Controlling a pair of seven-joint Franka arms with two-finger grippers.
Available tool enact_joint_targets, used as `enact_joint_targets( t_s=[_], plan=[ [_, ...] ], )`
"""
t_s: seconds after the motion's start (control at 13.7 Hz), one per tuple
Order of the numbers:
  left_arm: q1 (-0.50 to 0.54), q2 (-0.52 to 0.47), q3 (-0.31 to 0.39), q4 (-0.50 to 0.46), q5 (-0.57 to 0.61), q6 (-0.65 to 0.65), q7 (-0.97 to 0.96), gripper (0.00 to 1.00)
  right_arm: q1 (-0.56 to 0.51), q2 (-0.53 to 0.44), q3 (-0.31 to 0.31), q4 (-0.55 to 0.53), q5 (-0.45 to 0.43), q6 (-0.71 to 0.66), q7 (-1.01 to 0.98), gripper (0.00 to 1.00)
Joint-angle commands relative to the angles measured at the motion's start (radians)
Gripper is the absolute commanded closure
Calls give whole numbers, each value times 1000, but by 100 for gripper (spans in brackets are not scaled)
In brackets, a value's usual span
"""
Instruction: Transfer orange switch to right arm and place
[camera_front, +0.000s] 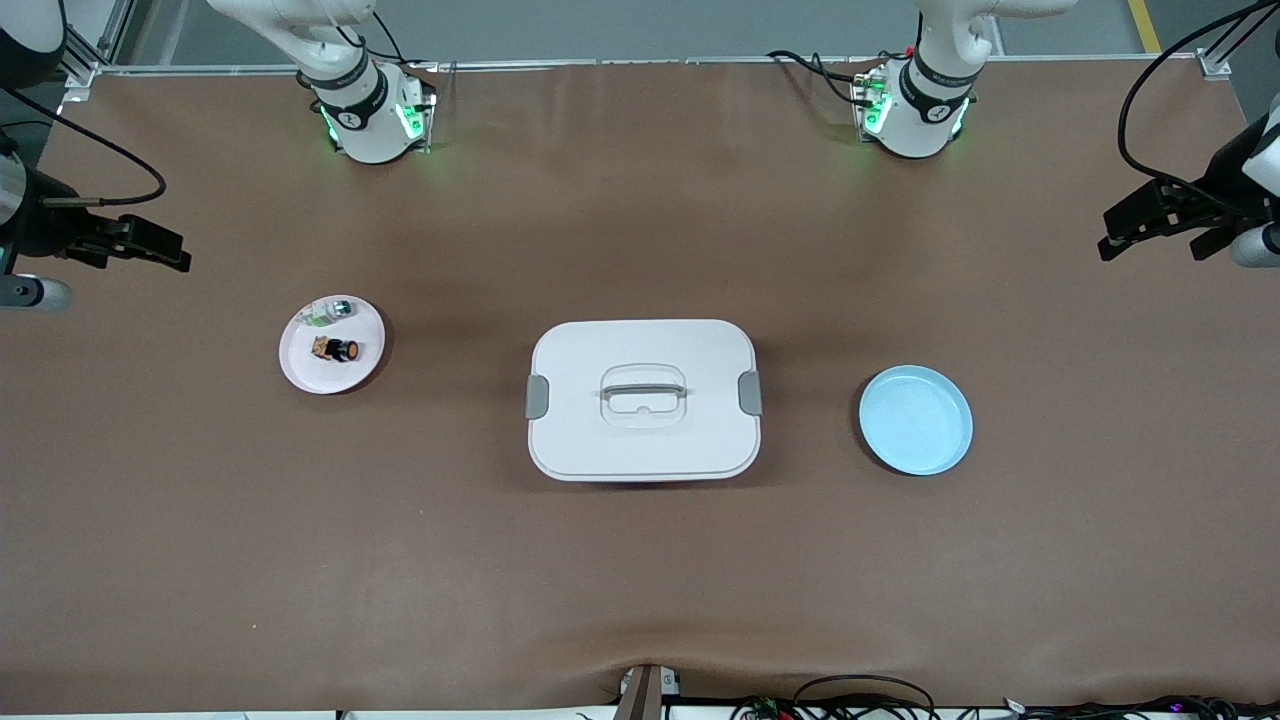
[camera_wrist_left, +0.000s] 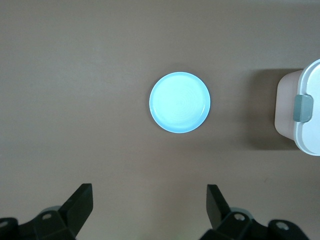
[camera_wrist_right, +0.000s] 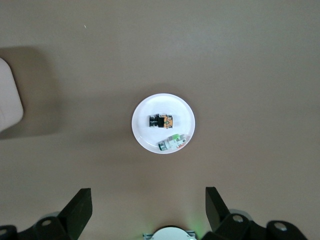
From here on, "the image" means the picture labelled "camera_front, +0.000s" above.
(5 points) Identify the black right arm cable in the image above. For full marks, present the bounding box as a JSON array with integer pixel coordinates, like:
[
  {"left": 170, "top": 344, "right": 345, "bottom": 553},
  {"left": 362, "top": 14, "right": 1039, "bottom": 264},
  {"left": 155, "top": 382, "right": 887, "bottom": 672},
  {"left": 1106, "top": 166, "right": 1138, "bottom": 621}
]
[{"left": 0, "top": 85, "right": 168, "bottom": 208}]

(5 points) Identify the pale pink round plate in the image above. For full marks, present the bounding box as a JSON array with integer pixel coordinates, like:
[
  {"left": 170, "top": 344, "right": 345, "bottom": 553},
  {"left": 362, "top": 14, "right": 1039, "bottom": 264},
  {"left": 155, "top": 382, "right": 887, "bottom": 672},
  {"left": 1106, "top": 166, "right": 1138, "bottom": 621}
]
[{"left": 278, "top": 295, "right": 387, "bottom": 396}]

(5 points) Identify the white lidded storage box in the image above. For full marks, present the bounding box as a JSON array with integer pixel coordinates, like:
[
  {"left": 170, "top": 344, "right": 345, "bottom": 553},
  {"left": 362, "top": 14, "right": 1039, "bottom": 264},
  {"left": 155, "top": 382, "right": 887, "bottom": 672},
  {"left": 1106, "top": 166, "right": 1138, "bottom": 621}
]
[{"left": 526, "top": 318, "right": 763, "bottom": 483}]

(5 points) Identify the light blue round plate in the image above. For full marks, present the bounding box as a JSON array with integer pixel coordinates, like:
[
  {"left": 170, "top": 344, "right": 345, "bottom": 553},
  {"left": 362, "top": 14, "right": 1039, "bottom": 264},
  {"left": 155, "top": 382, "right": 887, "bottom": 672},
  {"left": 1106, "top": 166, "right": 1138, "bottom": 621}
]
[{"left": 858, "top": 364, "right": 974, "bottom": 477}]

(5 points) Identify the brown table cover cloth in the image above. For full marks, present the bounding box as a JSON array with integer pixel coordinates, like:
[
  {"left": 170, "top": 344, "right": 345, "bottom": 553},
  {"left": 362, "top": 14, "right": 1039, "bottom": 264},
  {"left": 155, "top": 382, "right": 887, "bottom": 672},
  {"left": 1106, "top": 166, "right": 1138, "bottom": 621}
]
[{"left": 0, "top": 58, "right": 1280, "bottom": 716}]

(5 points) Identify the black cable bundle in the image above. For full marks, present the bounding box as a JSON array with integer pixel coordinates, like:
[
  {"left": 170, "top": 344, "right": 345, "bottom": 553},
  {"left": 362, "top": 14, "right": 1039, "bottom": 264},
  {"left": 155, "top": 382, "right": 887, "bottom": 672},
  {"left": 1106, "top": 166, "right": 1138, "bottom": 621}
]
[
  {"left": 730, "top": 675, "right": 941, "bottom": 720},
  {"left": 1000, "top": 695, "right": 1280, "bottom": 720}
]

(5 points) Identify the black arm base cable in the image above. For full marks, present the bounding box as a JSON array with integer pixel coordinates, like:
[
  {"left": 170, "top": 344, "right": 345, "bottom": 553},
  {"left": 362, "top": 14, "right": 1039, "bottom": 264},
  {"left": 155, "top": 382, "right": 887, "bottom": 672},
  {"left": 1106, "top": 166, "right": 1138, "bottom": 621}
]
[{"left": 765, "top": 50, "right": 873, "bottom": 101}]

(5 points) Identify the small metal clamp bracket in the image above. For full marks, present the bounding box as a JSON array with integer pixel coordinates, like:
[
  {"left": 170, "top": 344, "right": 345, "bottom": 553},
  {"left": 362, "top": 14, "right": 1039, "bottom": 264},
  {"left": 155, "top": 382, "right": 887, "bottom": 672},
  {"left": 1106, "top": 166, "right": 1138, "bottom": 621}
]
[{"left": 612, "top": 664, "right": 683, "bottom": 720}]

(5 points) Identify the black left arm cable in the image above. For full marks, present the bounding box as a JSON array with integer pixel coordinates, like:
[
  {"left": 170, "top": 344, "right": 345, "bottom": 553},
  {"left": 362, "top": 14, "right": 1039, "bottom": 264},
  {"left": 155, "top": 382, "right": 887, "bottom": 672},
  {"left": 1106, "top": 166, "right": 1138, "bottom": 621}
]
[{"left": 1118, "top": 0, "right": 1280, "bottom": 191}]

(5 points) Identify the aluminium frame profile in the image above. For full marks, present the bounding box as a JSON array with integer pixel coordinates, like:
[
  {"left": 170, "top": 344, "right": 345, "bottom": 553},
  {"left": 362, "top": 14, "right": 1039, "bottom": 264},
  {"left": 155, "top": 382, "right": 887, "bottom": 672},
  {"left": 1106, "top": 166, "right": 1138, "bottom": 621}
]
[
  {"left": 55, "top": 0, "right": 136, "bottom": 91},
  {"left": 1198, "top": 0, "right": 1280, "bottom": 81}
]

